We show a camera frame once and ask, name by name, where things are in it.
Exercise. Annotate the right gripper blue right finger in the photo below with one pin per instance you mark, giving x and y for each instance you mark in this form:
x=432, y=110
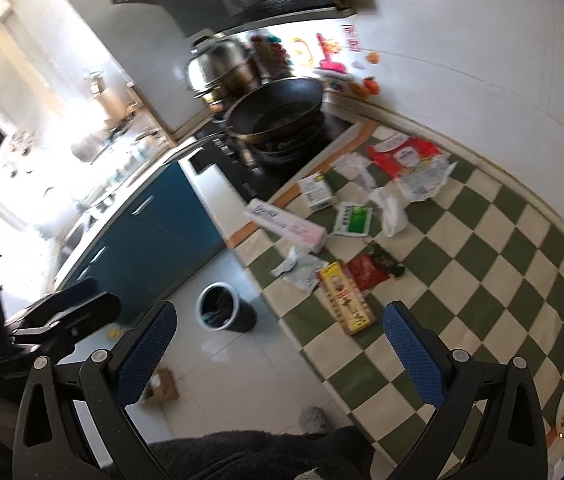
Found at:
x=509, y=442

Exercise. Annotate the white green medicine box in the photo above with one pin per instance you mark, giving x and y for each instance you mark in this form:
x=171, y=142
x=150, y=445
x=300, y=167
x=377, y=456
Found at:
x=316, y=192

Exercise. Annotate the small cardboard box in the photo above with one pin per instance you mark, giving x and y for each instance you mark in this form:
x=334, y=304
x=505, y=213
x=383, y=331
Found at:
x=162, y=387

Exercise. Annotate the grey crumpled wrapper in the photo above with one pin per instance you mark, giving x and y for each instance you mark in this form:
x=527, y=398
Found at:
x=301, y=269

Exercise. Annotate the yellow red box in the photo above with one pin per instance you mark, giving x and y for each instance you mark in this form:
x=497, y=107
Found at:
x=348, y=304

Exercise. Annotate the green white medicine sachet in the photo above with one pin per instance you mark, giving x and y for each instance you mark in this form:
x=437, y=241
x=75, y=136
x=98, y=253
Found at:
x=352, y=220

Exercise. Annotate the clear plastic wrapper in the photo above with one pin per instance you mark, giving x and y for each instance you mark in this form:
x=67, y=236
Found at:
x=355, y=168

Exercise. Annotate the green white checkered mat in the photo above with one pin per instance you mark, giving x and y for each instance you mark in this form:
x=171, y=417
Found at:
x=484, y=269

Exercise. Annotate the black gas stove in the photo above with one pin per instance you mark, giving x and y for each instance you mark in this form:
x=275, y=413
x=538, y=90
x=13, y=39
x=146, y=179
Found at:
x=255, y=173

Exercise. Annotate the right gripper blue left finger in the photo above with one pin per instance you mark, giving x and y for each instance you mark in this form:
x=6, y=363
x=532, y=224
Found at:
x=49, y=440

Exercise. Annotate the blue kitchen cabinet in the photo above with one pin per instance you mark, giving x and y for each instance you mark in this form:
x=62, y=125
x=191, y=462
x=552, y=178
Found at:
x=156, y=241

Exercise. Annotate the stainless steel pot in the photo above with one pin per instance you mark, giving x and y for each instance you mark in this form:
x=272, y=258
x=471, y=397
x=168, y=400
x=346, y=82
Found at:
x=221, y=70

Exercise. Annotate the grey slipper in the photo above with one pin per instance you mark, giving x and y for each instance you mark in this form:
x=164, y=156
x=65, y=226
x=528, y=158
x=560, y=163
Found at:
x=312, y=420

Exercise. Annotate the black wok pan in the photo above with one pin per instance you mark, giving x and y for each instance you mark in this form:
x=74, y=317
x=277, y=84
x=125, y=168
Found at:
x=274, y=118

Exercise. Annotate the dark green vegetable leaf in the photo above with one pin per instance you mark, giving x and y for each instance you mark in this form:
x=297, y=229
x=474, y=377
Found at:
x=383, y=260

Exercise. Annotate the red white rice bag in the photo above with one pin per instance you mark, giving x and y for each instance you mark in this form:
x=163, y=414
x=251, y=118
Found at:
x=418, y=167

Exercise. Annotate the red snack packet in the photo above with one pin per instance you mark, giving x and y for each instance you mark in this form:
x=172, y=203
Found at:
x=366, y=273

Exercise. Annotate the white round trash bin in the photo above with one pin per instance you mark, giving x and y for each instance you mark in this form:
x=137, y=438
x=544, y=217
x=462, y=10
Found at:
x=219, y=307

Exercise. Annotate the long white pink box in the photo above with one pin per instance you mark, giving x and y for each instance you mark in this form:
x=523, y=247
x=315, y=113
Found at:
x=284, y=224

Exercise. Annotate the white plastic bag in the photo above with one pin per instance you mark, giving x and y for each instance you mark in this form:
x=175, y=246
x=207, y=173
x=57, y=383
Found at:
x=393, y=217

